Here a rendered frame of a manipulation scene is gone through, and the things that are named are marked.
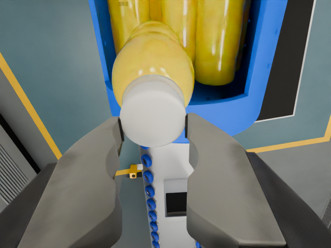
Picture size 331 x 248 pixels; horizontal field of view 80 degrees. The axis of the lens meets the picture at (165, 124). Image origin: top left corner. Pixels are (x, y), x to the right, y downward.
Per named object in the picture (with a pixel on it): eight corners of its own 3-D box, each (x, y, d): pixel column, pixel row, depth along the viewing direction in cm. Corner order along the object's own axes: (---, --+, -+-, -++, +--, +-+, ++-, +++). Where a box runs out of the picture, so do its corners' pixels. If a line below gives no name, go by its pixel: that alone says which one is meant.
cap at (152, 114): (148, 64, 12) (148, 75, 10) (195, 103, 13) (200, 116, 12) (111, 109, 13) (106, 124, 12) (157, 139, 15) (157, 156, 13)
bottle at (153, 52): (149, 7, 26) (143, 22, 10) (188, 44, 29) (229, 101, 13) (118, 50, 29) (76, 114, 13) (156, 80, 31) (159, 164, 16)
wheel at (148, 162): (148, 170, 64) (153, 168, 65) (147, 160, 62) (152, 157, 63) (140, 163, 67) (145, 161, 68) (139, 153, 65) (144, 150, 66)
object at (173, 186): (163, 183, 76) (165, 222, 63) (163, 176, 74) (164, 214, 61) (189, 182, 77) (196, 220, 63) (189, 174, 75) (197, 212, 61)
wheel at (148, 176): (149, 186, 68) (154, 183, 69) (148, 177, 66) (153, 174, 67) (142, 179, 71) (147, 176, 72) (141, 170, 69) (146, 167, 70)
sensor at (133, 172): (131, 169, 76) (130, 179, 72) (130, 163, 74) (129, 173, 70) (151, 168, 76) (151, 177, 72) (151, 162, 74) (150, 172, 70)
